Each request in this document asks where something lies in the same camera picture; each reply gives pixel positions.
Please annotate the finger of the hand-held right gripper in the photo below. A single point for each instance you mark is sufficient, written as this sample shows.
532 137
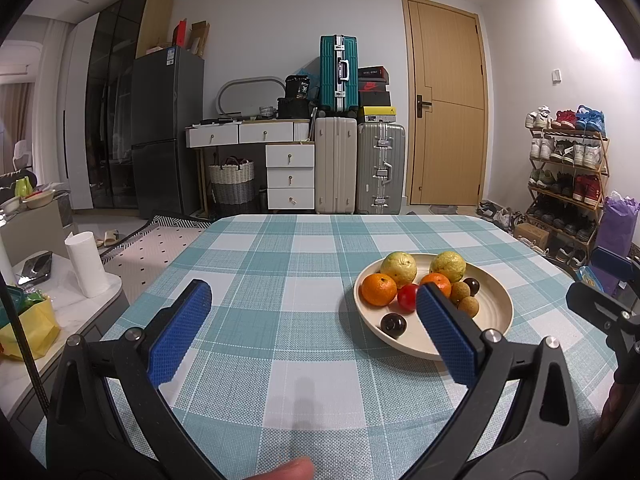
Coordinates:
607 259
590 302

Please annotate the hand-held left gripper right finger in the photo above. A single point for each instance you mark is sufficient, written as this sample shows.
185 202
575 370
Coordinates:
445 335

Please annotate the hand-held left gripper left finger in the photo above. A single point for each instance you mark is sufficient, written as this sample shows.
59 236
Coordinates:
182 327

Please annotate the brown longan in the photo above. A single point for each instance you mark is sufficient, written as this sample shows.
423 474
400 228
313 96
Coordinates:
469 306
460 291

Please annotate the dark purple plum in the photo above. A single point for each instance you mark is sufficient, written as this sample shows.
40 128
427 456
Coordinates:
393 325
472 287

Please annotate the large red tomato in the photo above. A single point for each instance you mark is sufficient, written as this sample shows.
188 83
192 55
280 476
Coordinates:
407 297

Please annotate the cream round plate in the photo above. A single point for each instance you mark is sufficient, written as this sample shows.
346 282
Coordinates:
492 310

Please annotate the orange mandarin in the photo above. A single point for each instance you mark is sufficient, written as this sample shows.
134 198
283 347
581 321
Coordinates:
378 289
437 280

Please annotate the yellow-green guava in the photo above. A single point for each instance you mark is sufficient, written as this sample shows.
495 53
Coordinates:
447 266
398 268

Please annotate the person's right forearm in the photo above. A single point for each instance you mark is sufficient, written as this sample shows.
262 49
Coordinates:
617 400

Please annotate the person's left hand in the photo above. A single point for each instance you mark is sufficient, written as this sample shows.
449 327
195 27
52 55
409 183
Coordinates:
287 471

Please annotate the blue snack packet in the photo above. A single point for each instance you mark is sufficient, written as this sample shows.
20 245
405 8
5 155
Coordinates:
587 275

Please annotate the purple bag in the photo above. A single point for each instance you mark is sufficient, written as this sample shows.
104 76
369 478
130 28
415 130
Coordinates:
617 230

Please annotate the wooden shoe rack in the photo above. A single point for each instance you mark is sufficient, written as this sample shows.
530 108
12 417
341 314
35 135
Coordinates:
567 195

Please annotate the dotted floor rug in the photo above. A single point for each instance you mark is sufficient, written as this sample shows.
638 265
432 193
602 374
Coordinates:
155 255

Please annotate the white side table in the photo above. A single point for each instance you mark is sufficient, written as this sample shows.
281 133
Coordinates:
100 310

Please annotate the teal checked tablecloth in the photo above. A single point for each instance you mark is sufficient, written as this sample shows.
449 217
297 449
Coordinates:
280 285

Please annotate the white paper towel roll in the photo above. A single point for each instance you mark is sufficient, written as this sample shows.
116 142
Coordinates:
87 265

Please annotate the pair of slippers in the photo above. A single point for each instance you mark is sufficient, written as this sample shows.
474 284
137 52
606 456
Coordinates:
107 237

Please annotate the scattered shoes pile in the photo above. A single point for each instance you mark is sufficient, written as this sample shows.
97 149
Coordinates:
497 215

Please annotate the grey floor mat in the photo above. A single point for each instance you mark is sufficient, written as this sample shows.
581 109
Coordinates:
444 209

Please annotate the yellow plastic bag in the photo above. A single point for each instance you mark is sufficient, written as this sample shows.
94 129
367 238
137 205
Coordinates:
30 330

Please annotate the woven laundry basket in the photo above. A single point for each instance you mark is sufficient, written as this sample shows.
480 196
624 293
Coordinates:
231 182

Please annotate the green plastic bag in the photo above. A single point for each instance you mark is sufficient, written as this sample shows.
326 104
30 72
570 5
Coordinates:
27 296

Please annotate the black tray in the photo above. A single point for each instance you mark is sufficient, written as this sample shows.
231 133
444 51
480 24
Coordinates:
35 266

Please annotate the silver suitcase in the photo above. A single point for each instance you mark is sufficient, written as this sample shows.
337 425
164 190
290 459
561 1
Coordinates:
380 170

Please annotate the beige bowl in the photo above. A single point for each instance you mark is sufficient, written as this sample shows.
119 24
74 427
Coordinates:
39 200

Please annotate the dark grey fridge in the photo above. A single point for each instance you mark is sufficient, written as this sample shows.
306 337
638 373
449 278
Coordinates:
167 130

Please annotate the white drawer desk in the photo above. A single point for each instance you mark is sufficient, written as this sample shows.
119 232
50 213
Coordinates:
290 157

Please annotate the cream suitcase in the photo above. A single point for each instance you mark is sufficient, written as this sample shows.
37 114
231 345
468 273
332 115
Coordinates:
335 165

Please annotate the wooden door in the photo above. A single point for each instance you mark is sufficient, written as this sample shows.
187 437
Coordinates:
447 110

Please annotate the glass door wardrobe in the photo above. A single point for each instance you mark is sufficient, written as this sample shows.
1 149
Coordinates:
110 110

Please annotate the oval mirror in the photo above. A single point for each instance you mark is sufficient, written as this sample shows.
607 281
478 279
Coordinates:
250 97

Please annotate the black storage box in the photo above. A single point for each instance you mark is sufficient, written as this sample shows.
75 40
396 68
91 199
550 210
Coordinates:
295 109

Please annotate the red logo shoe box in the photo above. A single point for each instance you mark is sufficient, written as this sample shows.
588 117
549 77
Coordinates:
373 92

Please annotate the teal suitcase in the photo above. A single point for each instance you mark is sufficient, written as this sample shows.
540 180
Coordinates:
332 70

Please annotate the tall brown cardboard box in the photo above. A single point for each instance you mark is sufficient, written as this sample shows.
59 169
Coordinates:
200 39

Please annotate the red flat box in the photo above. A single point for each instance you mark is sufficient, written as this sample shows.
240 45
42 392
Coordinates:
180 34

